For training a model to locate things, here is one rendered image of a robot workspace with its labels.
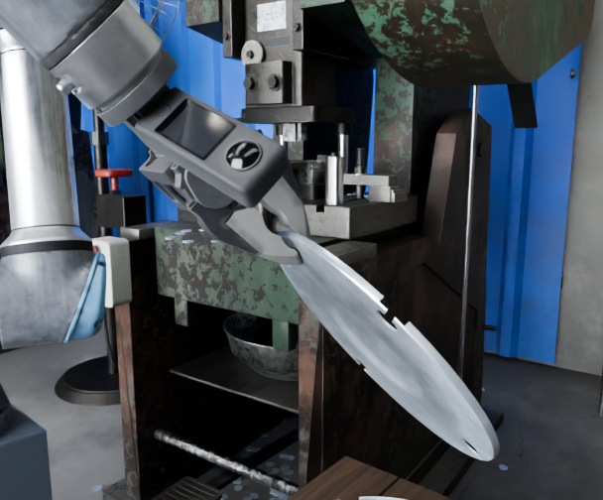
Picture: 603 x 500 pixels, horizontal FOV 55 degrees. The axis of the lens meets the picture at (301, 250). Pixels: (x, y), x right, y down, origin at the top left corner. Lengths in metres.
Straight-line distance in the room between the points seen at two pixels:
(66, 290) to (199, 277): 0.43
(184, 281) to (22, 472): 0.51
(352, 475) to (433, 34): 0.65
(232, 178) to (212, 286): 0.77
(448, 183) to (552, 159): 0.89
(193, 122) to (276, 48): 0.80
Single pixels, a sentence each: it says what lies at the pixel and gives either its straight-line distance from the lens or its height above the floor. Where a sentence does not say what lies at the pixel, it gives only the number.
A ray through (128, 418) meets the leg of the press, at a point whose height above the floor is 0.23.
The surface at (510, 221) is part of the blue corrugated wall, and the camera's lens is 2.23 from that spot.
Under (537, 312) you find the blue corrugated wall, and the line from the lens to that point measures 2.30.
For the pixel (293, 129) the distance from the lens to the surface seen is 1.26.
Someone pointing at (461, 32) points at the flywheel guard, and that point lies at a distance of 0.91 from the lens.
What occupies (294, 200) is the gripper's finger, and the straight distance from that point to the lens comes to 0.51.
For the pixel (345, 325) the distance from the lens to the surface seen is 0.63.
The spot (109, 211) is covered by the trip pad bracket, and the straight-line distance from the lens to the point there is 1.33.
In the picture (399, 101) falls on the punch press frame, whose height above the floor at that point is 0.91.
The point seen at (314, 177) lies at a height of 0.75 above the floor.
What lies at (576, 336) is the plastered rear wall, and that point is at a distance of 2.33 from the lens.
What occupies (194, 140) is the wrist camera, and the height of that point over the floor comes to 0.82.
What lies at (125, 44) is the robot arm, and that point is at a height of 0.89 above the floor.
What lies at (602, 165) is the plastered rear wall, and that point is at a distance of 2.22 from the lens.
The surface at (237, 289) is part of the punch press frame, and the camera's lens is 1.11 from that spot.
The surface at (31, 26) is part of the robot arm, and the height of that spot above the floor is 0.90.
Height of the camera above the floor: 0.82
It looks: 11 degrees down
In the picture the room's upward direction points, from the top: straight up
